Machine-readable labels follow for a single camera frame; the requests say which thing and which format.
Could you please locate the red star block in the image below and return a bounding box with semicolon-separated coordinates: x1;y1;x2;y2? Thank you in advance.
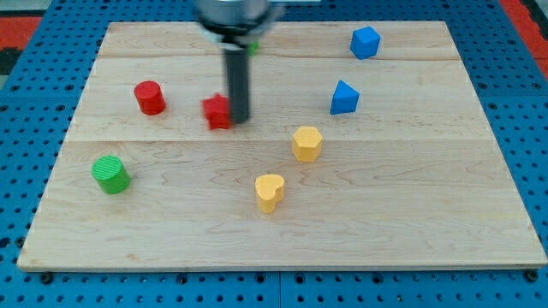
201;93;232;130

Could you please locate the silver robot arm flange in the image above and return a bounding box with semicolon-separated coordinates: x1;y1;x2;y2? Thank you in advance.
194;0;285;46

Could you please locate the green star block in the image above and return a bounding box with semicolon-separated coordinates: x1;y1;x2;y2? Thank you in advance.
247;40;259;56

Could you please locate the yellow heart block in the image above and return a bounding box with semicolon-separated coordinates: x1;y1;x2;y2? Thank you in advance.
255;175;285;214

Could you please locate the yellow hexagon block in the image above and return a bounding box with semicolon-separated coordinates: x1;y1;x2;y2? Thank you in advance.
292;126;323;163

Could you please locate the blue triangular prism block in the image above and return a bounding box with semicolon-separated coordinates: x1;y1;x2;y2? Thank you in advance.
330;80;360;115

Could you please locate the light wooden board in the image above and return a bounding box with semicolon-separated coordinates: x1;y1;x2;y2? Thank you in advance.
18;21;547;272

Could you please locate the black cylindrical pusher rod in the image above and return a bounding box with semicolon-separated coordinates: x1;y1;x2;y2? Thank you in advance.
224;44;250;123

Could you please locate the red cylinder block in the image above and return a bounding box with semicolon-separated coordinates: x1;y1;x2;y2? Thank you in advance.
134;80;166;116

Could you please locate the blue cube block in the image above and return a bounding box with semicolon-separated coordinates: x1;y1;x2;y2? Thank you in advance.
349;27;382;60

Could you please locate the green cylinder block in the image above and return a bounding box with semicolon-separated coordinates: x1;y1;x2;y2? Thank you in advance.
91;155;131;194

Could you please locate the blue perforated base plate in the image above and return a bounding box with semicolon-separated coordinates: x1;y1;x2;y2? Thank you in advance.
1;0;547;307

